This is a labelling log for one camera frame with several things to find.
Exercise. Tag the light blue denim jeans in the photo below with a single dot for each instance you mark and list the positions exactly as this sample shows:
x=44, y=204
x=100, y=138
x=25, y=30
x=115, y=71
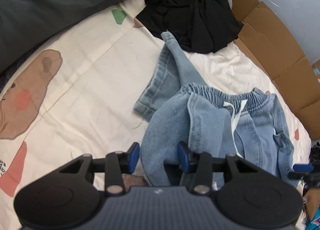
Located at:
x=180, y=107

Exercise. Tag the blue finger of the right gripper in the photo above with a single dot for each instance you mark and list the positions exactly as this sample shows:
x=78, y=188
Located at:
x=303, y=168

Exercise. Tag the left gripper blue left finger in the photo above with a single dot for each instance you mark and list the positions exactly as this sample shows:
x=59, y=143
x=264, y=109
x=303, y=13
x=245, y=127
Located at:
x=133, y=154

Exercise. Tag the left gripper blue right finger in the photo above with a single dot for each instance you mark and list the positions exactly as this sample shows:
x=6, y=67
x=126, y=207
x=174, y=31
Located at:
x=184, y=156

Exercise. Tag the black garment pile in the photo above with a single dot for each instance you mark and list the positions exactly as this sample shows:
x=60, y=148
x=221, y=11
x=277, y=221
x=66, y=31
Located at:
x=199, y=26

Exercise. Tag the flattened brown cardboard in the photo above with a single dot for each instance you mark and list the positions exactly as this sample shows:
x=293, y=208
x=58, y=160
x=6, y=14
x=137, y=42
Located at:
x=272, y=47

